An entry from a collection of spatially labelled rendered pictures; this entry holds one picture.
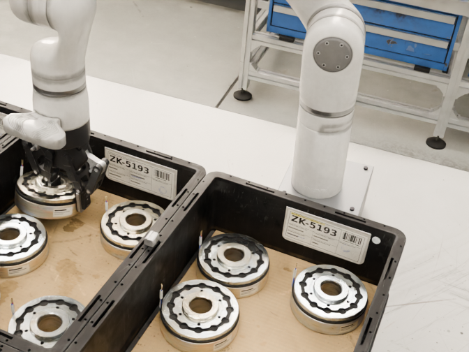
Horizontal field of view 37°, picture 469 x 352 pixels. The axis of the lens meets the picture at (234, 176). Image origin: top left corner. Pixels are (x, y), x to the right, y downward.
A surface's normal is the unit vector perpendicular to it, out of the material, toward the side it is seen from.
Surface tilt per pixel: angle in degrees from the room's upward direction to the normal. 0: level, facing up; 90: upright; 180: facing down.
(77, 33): 108
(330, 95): 92
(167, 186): 90
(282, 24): 90
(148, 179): 90
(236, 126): 0
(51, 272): 0
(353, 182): 4
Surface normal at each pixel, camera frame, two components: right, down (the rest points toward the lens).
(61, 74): 0.31, 0.55
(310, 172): -0.43, 0.56
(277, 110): 0.08, -0.80
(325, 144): -0.02, 0.62
